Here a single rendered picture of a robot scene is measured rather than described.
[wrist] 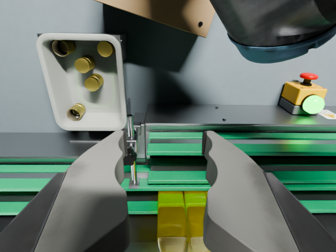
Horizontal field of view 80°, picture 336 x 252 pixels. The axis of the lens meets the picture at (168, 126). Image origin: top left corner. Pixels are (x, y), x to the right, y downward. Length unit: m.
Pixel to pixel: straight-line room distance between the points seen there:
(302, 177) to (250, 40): 0.36
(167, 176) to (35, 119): 0.43
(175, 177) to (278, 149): 0.22
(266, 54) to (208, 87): 0.32
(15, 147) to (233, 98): 0.61
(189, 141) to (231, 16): 0.26
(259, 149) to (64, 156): 0.45
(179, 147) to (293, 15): 0.28
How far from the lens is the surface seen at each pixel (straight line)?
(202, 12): 0.46
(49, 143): 0.64
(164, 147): 0.41
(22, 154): 0.63
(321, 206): 0.65
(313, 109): 0.60
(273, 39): 0.27
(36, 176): 0.57
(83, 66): 0.52
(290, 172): 0.55
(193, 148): 0.41
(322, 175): 0.58
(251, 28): 0.27
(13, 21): 0.64
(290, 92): 0.63
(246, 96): 0.62
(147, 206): 0.52
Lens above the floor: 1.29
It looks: 62 degrees down
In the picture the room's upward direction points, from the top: 177 degrees clockwise
